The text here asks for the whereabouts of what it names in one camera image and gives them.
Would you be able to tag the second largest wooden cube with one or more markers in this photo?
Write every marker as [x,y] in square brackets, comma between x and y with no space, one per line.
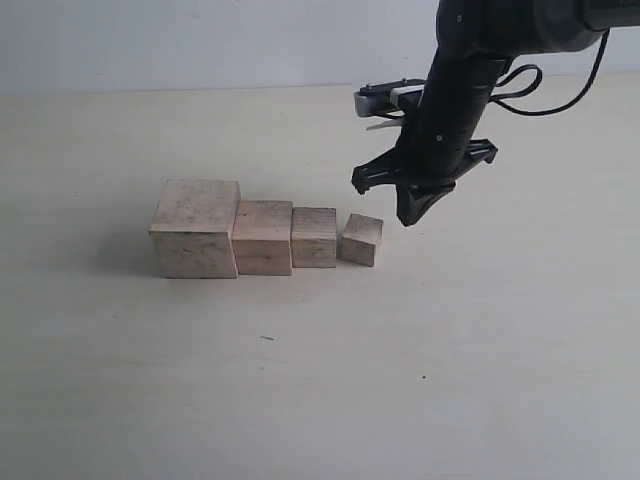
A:
[261,238]

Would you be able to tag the third largest wooden cube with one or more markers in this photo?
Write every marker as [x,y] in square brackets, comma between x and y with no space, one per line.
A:
[314,237]

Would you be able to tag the smallest wooden cube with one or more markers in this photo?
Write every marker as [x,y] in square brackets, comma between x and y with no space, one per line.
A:
[361,239]

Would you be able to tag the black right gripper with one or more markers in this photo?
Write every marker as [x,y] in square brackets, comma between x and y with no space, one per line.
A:
[434,149]

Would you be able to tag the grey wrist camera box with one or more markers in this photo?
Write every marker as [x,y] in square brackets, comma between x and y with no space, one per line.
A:
[382,99]

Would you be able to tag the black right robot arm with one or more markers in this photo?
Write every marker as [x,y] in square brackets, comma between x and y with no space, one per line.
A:
[477,43]

